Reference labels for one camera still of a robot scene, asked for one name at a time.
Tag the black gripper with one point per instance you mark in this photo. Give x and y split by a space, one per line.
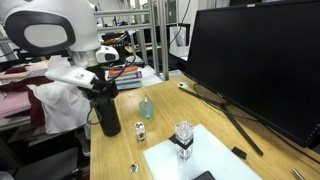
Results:
104 87

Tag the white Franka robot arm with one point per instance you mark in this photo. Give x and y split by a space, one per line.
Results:
50 26

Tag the blue book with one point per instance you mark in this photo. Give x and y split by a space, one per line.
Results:
128 84

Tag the purple book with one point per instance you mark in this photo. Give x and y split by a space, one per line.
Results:
130 76

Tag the red book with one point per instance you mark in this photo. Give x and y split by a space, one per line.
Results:
126 70

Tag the white cloth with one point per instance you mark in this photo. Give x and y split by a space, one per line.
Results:
63 106

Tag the marker pen in cup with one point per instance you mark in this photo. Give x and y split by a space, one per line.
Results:
145 99

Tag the teal plastic cup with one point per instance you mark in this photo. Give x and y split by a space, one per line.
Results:
146 110

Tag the maroon cloth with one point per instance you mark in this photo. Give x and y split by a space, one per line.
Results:
36 110

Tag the small silver metal piece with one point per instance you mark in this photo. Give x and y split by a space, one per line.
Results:
134 167

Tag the white tape roll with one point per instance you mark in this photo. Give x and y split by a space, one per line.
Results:
183 85

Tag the pink cloth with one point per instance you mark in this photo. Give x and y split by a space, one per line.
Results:
13 102

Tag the black chair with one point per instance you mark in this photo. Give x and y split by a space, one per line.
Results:
46 166

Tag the tall clear grinder black band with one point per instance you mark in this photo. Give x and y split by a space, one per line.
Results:
184 140

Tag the white rectangular mat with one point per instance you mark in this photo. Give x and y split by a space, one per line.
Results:
213 160

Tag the black monitor stand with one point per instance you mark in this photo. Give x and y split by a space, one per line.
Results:
233 120

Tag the small black block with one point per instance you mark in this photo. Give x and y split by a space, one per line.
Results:
239 152

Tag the large black monitor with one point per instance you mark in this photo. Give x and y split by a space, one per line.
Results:
260 66

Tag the metal cylinder rod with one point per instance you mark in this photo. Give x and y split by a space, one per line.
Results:
297 173

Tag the flat silver wrist camera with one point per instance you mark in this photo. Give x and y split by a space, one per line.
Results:
71 76

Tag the aluminium frame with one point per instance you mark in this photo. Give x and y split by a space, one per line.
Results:
156 36

